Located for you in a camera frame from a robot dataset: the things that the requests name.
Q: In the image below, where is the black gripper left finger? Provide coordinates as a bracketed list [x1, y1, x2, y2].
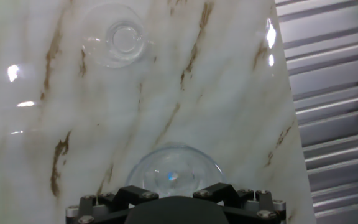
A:
[65, 185, 160, 224]

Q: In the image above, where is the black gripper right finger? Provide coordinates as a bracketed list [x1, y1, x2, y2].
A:
[192, 182, 287, 224]

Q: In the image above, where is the glass mug with water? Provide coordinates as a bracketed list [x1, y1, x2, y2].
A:
[125, 142, 228, 198]

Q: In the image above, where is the small empty glass cup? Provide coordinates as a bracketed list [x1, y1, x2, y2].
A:
[81, 2, 150, 69]

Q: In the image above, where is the marble pattern table sheet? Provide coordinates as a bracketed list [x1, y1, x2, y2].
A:
[0, 0, 317, 224]

